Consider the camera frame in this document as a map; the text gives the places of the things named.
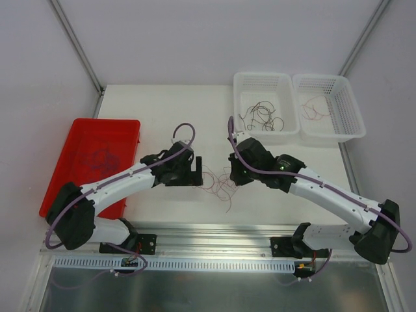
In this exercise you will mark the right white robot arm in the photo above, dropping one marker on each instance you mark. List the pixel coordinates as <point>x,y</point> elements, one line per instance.
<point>370,228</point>

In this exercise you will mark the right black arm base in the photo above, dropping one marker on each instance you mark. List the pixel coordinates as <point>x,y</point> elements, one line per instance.
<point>284,247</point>

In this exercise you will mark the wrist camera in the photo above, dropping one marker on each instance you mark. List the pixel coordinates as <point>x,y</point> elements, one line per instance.
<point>183,141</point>
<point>239,134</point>

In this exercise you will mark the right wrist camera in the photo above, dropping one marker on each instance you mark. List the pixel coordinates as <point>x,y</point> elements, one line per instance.
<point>239,134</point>

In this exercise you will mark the aluminium frame post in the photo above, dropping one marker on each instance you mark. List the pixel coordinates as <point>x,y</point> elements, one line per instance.
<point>373,22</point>
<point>65,23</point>

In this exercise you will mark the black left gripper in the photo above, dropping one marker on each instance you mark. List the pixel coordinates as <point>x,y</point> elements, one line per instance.
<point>190,181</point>

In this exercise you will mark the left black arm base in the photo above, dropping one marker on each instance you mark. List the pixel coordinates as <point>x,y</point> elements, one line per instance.
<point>143,244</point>

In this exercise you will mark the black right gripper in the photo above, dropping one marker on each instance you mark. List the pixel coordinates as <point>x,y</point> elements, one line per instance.
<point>234,172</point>

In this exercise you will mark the left aluminium frame post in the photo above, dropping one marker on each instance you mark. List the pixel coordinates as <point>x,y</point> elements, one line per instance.
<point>65,23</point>

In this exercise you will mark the right white plastic basket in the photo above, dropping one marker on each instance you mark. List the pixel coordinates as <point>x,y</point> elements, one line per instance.
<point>328,110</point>

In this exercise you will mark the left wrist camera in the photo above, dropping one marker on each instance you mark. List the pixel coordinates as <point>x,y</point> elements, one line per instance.
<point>183,141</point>

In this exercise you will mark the right aluminium frame post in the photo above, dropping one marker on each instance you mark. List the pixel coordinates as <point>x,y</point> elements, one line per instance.
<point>373,22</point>

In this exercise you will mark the white plastic basket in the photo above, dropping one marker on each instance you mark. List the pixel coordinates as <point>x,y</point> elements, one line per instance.
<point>264,105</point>
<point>328,110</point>

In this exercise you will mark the aluminium table rail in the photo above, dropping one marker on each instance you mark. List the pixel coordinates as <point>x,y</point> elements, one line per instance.
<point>208,241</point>

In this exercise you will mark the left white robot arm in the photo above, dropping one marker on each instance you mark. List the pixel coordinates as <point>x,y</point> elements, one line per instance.
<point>74,217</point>

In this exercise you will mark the white slotted cable duct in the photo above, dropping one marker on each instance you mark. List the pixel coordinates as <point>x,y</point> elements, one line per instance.
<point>176,264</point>

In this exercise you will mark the left white plastic basket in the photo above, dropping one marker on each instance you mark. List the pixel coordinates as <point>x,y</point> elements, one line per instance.
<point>264,105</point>

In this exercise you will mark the red plastic tray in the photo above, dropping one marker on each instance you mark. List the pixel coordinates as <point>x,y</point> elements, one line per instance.
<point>94,150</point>

